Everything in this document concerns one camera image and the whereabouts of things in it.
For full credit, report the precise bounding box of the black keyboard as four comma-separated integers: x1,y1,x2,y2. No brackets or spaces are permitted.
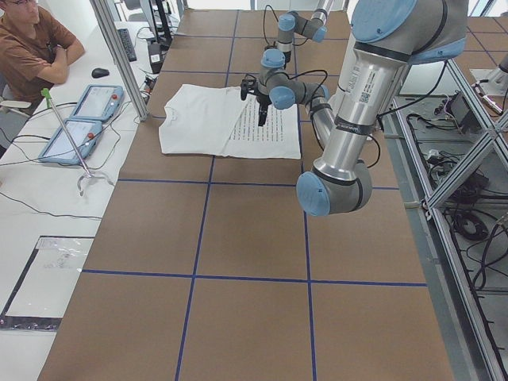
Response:
117,28,137,62

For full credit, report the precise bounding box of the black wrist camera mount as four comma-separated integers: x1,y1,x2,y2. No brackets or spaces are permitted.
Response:
241,77,257,101

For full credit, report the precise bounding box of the black box under frame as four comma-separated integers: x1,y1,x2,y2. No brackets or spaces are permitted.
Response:
445,91,478,133

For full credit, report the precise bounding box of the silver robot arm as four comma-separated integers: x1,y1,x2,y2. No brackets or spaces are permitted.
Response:
275,0,334,64
242,1,468,216

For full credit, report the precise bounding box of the white long-sleeve printed shirt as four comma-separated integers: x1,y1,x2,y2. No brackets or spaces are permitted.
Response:
159,84,301,160

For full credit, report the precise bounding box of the metal rod stand green tip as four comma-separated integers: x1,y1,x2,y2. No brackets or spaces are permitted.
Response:
41,88,114,196

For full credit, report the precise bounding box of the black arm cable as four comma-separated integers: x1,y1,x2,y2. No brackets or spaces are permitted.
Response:
289,69,330,104
261,4,287,48

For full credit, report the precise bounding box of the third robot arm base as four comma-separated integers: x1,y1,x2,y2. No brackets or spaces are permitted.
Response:
470,56,507,114

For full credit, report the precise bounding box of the blue teach pendant far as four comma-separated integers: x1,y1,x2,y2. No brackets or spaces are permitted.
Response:
70,84,125,122

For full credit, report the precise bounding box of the person in brown shirt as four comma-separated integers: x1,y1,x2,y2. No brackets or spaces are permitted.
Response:
1,1,85,106

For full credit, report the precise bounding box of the black bordered white sheet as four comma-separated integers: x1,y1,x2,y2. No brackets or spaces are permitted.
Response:
1,236,94,332

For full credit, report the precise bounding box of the aluminium frame post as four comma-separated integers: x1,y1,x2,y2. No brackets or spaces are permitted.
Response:
90,0,148,121

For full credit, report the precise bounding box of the black computer mouse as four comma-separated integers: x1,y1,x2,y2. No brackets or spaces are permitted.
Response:
91,67,110,79

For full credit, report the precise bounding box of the black power adapter box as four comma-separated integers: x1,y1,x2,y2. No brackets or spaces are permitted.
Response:
148,42,164,74

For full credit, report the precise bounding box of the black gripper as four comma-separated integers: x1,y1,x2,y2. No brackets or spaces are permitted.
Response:
256,90,272,126

